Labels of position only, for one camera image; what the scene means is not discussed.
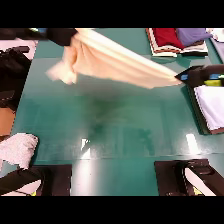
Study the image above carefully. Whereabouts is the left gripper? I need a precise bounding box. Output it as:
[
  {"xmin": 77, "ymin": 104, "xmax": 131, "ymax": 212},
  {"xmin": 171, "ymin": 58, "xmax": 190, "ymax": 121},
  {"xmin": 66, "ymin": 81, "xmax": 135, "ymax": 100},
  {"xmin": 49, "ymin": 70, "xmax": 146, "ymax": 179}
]
[{"xmin": 46, "ymin": 28, "xmax": 78, "ymax": 47}]

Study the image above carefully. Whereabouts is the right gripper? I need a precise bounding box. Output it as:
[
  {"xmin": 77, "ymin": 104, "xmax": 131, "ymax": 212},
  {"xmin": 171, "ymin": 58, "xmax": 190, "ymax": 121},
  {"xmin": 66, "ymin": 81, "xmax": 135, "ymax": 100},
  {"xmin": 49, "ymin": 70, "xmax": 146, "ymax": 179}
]
[{"xmin": 175, "ymin": 65, "xmax": 205, "ymax": 87}]

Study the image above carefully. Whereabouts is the cream shirt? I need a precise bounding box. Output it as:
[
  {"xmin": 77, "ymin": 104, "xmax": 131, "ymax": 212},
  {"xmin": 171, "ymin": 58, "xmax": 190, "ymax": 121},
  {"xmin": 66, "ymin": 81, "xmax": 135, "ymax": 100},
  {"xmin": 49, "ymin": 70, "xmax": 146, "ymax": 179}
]
[{"xmin": 45, "ymin": 28, "xmax": 184, "ymax": 90}]

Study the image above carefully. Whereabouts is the light blue garment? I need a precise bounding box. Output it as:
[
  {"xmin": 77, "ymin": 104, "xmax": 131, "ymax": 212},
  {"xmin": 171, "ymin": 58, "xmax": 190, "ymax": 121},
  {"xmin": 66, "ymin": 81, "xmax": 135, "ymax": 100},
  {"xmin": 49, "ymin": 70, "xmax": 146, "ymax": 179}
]
[{"xmin": 209, "ymin": 38, "xmax": 224, "ymax": 65}]

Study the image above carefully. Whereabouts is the heap of clothes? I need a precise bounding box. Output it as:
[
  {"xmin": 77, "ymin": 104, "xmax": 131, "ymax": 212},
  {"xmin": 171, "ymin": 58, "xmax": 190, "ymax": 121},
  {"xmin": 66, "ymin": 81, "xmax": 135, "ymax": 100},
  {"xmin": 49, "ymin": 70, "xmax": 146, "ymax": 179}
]
[{"xmin": 145, "ymin": 28, "xmax": 210, "ymax": 58}]

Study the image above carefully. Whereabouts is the purple garment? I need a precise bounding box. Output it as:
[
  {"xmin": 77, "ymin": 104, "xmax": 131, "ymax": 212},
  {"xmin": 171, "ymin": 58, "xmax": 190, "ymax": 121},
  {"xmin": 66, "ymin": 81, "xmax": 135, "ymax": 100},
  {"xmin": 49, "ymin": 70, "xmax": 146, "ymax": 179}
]
[{"xmin": 175, "ymin": 28, "xmax": 213, "ymax": 48}]

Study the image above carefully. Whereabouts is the pale pink garment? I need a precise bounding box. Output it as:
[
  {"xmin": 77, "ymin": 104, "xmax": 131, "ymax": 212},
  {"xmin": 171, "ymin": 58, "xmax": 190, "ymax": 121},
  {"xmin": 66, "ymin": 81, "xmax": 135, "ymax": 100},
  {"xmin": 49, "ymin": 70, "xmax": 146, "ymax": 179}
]
[{"xmin": 0, "ymin": 37, "xmax": 39, "ymax": 61}]

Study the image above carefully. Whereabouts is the red garment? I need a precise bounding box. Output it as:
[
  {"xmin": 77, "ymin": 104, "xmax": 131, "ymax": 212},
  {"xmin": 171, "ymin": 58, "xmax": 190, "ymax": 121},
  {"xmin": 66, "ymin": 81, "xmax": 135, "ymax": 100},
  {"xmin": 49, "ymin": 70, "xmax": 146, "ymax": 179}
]
[{"xmin": 152, "ymin": 28, "xmax": 185, "ymax": 50}]

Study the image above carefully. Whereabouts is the black garment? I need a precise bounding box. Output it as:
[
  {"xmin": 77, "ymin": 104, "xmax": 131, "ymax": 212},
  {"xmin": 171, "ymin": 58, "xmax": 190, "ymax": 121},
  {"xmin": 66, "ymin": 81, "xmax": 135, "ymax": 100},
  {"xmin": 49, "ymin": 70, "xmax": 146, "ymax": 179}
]
[{"xmin": 0, "ymin": 45, "xmax": 33, "ymax": 112}]

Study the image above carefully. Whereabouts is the white fluffy garment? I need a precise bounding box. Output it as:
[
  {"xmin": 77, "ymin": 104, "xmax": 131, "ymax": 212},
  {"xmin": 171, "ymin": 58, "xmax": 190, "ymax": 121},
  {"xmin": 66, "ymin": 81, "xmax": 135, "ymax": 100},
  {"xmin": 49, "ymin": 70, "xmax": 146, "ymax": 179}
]
[{"xmin": 0, "ymin": 132, "xmax": 40, "ymax": 170}]

